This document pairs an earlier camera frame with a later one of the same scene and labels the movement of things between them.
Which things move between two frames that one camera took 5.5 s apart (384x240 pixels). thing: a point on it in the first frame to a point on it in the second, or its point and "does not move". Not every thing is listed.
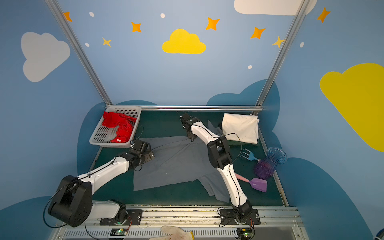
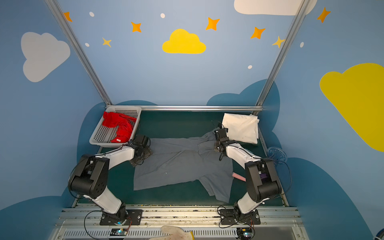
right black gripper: (184, 120) to (220, 143)
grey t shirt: (180, 159) does not move
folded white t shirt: (246, 126) does not move
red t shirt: (125, 124) does not move
